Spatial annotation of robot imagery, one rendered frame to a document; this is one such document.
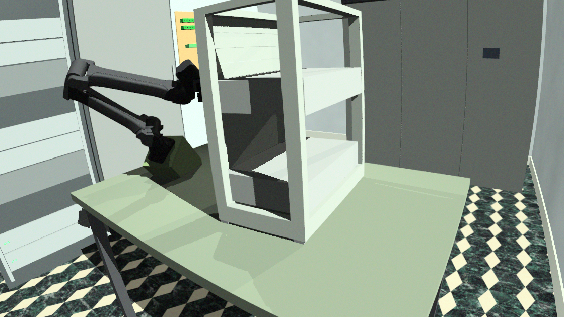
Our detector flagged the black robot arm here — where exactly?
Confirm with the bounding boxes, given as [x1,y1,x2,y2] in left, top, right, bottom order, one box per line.
[63,58,200,164]

